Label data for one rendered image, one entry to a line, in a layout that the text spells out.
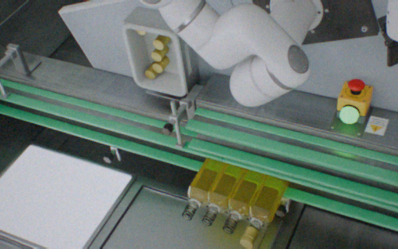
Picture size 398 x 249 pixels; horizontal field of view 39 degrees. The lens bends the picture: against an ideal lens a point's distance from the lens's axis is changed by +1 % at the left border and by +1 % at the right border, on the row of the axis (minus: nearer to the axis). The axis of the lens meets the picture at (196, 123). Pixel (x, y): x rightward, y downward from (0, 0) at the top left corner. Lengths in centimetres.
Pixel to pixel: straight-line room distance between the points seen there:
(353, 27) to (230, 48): 39
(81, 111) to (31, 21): 60
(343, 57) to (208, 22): 47
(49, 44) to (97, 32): 61
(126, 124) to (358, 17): 74
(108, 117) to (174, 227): 39
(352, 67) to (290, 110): 19
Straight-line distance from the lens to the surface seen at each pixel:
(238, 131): 147
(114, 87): 180
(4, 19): 217
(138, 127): 167
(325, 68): 148
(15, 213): 180
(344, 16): 135
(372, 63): 144
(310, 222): 166
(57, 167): 187
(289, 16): 126
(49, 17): 235
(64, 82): 188
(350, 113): 142
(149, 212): 167
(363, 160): 142
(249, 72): 112
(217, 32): 108
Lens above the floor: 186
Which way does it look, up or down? 38 degrees down
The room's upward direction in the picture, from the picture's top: 147 degrees counter-clockwise
